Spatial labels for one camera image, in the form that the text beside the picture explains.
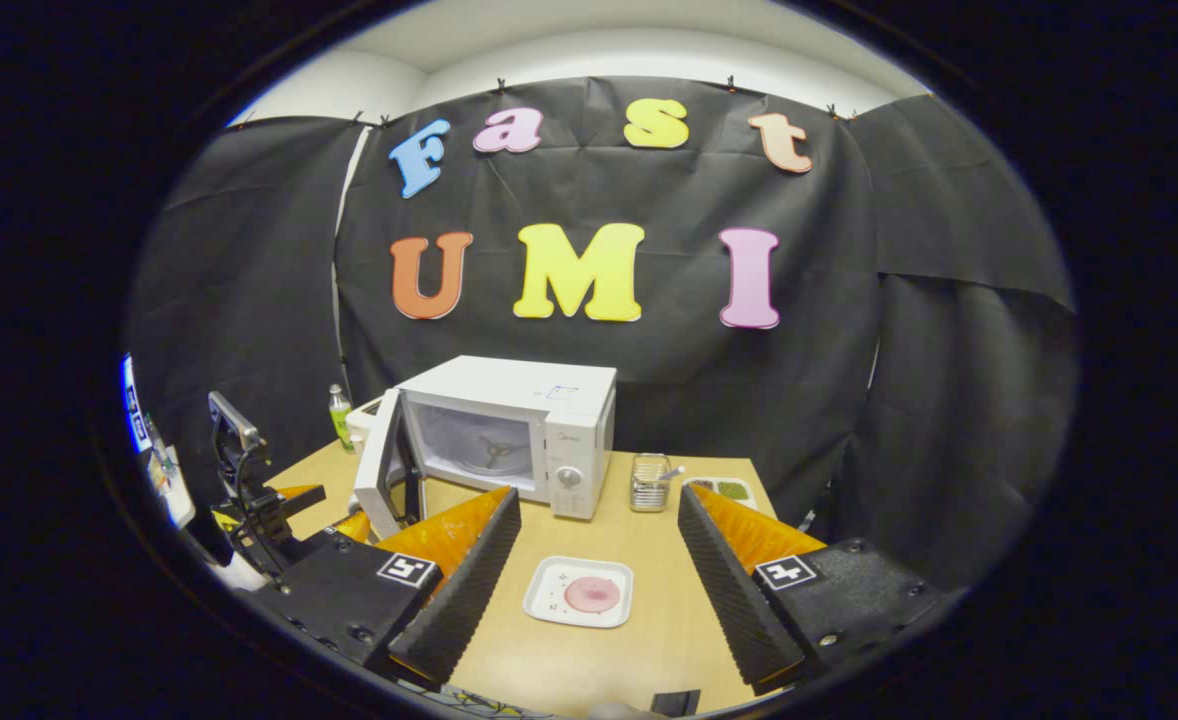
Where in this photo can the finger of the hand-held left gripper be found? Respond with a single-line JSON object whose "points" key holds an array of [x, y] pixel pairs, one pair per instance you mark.
{"points": [[289, 505]]}

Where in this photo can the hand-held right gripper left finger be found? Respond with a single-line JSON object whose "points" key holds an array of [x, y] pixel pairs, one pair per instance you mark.
{"points": [[469, 600]]}

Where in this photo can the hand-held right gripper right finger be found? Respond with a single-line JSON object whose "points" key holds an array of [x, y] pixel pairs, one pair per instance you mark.
{"points": [[734, 600]]}

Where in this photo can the white square plate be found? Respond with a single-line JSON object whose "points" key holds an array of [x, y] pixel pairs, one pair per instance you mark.
{"points": [[549, 590]]}

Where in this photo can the pink ham slice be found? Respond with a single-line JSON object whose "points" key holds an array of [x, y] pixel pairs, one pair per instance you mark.
{"points": [[592, 595]]}

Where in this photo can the white microwave oven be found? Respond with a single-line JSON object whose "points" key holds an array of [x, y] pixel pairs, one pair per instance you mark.
{"points": [[579, 420]]}

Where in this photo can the green drink bottle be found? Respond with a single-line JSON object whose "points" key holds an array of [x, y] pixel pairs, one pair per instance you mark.
{"points": [[340, 420]]}

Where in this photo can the blue lit screen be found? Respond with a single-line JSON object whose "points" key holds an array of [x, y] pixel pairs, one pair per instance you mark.
{"points": [[132, 400]]}

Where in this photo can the white compartment tray of grains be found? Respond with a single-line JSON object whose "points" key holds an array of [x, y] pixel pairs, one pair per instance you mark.
{"points": [[734, 490]]}

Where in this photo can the small white appliance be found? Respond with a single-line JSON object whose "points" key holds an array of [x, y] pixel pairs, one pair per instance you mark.
{"points": [[361, 420]]}

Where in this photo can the small white scoop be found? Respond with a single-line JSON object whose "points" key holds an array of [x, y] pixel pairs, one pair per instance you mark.
{"points": [[673, 470]]}

